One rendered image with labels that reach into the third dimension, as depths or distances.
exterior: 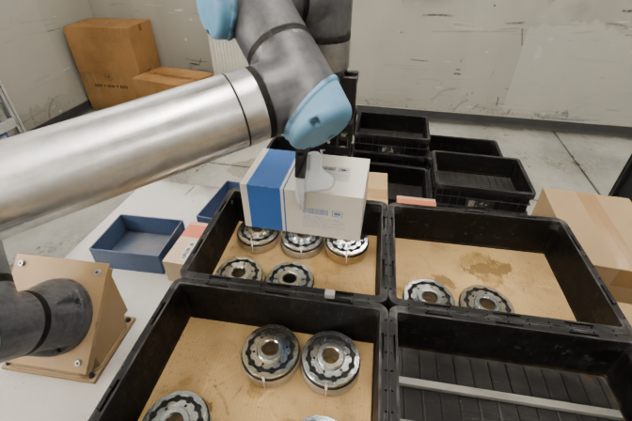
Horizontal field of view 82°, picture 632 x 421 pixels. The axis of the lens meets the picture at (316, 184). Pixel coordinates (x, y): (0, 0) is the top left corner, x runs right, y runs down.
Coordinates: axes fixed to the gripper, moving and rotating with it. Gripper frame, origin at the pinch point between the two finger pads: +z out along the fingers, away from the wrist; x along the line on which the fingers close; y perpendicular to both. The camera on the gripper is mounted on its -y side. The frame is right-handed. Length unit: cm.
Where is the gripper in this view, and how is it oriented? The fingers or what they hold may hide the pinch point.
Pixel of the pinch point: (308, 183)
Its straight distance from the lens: 63.1
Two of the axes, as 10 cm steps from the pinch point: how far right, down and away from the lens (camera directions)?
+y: 9.8, 1.2, -1.6
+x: 2.1, -5.6, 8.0
